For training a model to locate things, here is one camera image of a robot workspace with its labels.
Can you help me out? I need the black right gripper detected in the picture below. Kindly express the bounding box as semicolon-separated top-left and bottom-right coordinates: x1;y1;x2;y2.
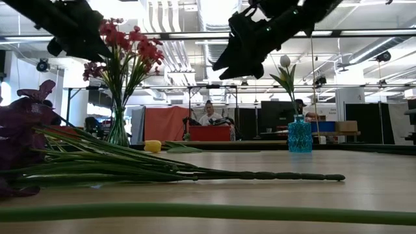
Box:
213;6;293;81

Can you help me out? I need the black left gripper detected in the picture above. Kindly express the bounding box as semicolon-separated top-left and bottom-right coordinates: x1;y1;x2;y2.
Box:
47;0;113;62

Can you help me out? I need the white artificial tulip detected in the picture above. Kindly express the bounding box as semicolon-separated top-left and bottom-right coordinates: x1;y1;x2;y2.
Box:
0;203;416;228
268;54;302;121

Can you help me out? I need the green glass vase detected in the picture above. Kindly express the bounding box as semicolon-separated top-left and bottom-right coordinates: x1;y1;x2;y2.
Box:
106;107;130;147

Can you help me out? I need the yellow artificial tulip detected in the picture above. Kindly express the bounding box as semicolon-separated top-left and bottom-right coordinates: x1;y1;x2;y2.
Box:
144;139;204;154

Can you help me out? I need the blue glass vase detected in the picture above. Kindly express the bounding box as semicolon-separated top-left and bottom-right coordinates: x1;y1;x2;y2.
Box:
287;114;313;153

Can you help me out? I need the person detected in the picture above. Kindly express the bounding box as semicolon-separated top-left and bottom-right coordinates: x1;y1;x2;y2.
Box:
294;99;321;123
198;99;225;127
83;116;100;139

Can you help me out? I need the black monitor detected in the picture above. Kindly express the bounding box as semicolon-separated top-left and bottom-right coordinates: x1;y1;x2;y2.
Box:
261;101;298;133

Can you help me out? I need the red box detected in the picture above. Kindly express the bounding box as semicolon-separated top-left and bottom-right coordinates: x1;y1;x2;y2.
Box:
189;125;231;142

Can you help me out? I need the thin hanging pole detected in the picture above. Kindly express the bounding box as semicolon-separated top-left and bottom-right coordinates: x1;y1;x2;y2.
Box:
310;32;321;144

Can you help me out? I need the orange cloth screen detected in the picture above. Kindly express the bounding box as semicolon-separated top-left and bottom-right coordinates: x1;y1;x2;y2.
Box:
144;106;191;141

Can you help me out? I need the grey cloth screen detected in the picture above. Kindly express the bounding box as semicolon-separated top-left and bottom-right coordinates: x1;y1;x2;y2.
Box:
129;106;146;146

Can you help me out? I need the purple artificial flower bunch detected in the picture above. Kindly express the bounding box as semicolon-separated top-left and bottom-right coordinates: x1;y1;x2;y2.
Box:
0;79;346;199

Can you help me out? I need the blue plastic bin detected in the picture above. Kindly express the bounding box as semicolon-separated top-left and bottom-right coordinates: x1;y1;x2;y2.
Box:
310;121;337;133

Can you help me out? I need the white pillar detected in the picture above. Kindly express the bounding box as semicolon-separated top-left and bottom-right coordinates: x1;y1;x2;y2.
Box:
335;87;365;123

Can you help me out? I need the cardboard box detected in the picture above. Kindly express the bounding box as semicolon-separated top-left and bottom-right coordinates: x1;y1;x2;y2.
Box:
335;120;358;133

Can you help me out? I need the black partition panel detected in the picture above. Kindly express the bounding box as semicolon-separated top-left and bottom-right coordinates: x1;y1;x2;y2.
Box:
345;103;389;145

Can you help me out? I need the white cloth screen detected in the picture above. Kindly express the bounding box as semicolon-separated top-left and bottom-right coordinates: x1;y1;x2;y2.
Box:
388;102;410;145

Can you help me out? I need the black hanging camera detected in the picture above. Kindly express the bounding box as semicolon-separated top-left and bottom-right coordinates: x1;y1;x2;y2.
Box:
375;51;393;63
36;58;51;73
313;75;328;88

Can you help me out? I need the grey horizontal frame rail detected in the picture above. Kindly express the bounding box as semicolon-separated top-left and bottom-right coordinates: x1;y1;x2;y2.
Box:
64;84;416;90

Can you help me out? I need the black table edge frame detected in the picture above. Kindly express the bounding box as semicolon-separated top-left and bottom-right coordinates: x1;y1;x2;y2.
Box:
129;140;416;155

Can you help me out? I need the black overhead frame bar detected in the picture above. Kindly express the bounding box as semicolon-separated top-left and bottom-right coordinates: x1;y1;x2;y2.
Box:
0;30;416;42

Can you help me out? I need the silver diagonal ceiling duct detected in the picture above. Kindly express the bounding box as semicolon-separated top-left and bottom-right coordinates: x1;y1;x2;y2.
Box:
347;35;410;65

